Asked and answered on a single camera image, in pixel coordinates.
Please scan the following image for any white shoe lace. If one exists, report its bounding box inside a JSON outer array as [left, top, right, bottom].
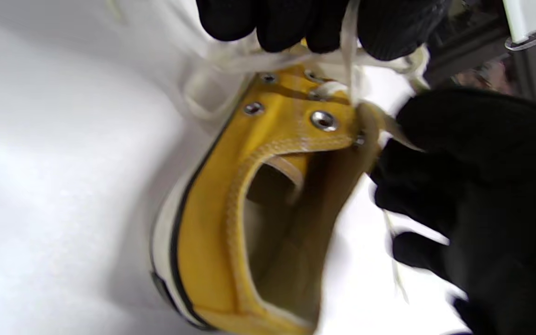
[[182, 0, 452, 303]]

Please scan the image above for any dark window frame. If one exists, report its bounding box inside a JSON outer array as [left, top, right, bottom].
[[424, 0, 536, 108]]

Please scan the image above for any yellow canvas shoe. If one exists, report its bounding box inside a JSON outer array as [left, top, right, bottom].
[[149, 60, 386, 335]]

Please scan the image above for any person's left hand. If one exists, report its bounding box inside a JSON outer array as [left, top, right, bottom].
[[196, 0, 450, 62]]

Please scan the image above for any person's right hand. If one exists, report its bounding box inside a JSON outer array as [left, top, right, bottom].
[[369, 87, 536, 335]]

